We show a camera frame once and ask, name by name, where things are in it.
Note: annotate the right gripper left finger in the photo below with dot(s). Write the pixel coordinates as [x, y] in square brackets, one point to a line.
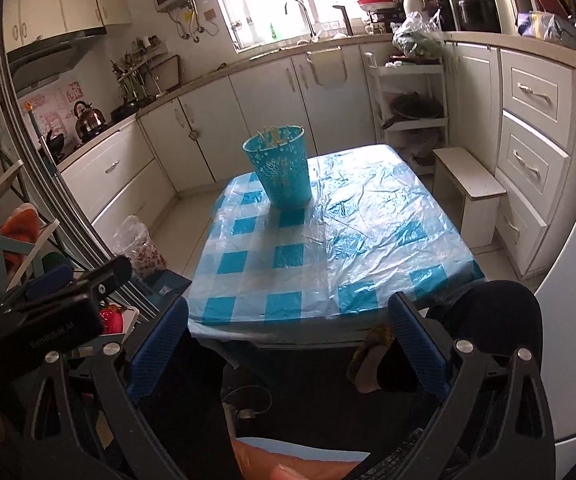
[148, 352]

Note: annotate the green vegetables plastic bag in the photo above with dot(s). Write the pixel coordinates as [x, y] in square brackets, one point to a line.
[419, 37]

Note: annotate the floral plastic bag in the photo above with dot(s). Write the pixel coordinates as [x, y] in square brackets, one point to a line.
[132, 240]

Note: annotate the white upper cabinets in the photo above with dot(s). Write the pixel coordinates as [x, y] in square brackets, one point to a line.
[27, 21]

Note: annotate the blue white checkered tablecloth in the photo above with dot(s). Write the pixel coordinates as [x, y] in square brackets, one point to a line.
[324, 273]

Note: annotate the range hood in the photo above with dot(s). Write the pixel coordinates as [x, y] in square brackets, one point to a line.
[41, 60]

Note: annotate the white drawer cabinet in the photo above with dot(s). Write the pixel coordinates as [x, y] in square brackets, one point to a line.
[512, 105]

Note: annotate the black wok on stove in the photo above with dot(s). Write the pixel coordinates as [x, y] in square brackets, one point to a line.
[52, 146]

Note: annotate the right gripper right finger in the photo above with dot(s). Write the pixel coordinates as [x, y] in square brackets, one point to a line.
[426, 347]

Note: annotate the white lower kitchen cabinets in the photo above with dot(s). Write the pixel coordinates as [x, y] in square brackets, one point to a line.
[194, 140]

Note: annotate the white storage shelf rack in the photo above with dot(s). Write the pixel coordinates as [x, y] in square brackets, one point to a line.
[410, 108]

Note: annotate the teal perforated utensil holder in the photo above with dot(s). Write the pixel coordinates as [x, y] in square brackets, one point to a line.
[283, 170]

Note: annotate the white small stool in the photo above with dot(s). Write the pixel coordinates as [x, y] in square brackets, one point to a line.
[468, 193]

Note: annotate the metal kettle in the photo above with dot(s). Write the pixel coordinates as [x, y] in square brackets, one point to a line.
[89, 120]

